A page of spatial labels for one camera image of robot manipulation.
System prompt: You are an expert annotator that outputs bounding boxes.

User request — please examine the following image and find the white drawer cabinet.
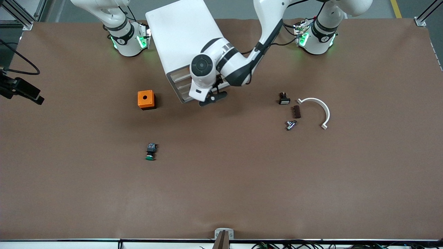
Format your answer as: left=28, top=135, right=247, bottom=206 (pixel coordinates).
left=145, top=0, right=233, bottom=104

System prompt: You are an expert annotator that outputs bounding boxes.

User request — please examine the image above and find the green push button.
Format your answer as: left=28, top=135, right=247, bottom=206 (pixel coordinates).
left=145, top=142, right=158, bottom=161

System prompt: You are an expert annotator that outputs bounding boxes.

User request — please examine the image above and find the brown table cover sheet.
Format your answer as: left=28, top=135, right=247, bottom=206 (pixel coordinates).
left=0, top=17, right=443, bottom=241

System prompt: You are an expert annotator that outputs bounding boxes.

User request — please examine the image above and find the aluminium frame post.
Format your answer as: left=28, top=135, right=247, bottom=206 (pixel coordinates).
left=0, top=0, right=47, bottom=31
left=414, top=0, right=443, bottom=27

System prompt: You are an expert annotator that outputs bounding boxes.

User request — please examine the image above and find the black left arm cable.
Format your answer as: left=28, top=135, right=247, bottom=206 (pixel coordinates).
left=241, top=0, right=329, bottom=56

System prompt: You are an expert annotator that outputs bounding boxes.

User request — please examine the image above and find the orange button enclosure box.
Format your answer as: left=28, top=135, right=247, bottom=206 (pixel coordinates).
left=137, top=90, right=156, bottom=111

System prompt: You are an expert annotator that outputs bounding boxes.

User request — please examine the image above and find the white curved bracket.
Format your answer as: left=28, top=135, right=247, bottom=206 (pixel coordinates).
left=297, top=98, right=331, bottom=130

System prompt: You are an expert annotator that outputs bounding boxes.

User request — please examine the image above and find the thin black base cable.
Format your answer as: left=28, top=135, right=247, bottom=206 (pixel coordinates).
left=118, top=0, right=137, bottom=22

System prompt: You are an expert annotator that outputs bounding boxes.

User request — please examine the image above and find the grey metal bracket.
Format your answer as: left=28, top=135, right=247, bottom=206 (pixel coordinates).
left=215, top=228, right=234, bottom=241

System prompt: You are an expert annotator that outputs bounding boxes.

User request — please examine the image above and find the white table edge rail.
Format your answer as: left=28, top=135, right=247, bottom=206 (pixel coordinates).
left=0, top=239, right=443, bottom=249

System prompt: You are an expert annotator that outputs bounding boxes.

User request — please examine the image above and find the brown wedge post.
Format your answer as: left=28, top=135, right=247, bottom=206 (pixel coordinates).
left=212, top=231, right=230, bottom=249

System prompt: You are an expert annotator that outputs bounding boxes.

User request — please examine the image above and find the black cable bundle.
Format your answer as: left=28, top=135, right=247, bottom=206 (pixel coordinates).
left=199, top=240, right=443, bottom=249

